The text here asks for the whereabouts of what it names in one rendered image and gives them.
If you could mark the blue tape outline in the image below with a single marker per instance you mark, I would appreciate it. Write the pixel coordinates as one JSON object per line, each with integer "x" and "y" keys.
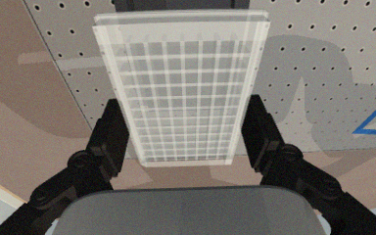
{"x": 359, "y": 130}

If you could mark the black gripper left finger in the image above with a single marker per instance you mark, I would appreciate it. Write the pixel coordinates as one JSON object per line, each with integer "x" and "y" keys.
{"x": 88, "y": 171}

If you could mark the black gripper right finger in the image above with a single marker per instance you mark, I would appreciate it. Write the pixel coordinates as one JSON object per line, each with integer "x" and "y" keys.
{"x": 283, "y": 165}

